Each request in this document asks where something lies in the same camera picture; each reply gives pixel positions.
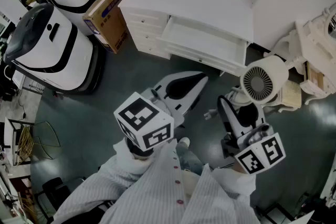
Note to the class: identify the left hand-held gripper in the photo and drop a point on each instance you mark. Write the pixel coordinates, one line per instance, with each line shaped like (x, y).
(147, 118)

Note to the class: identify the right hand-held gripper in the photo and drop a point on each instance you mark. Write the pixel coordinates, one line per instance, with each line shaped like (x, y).
(258, 154)

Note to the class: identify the cream hair dryer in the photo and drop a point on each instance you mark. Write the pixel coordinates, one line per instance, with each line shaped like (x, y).
(273, 73)

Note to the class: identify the person's left forearm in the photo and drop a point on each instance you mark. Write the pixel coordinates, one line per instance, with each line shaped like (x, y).
(123, 165)

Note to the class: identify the person's right forearm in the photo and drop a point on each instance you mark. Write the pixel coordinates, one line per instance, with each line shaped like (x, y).
(231, 183)

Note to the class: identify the white desk with drawer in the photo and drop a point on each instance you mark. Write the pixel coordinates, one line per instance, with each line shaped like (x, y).
(197, 2)

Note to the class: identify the white shoe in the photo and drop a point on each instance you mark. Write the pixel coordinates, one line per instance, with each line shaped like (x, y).
(184, 142)

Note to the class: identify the person's leg in jeans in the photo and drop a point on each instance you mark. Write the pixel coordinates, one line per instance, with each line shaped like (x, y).
(189, 160)

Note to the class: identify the striped button shirt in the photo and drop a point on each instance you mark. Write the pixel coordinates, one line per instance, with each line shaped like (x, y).
(157, 191)

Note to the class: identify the clear curved glass stand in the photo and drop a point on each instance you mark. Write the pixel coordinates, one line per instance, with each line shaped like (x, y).
(48, 139)

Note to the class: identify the brown cardboard box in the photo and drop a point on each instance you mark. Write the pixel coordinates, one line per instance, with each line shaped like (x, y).
(110, 15)

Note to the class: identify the black chair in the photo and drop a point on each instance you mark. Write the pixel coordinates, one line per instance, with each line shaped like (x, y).
(52, 191)

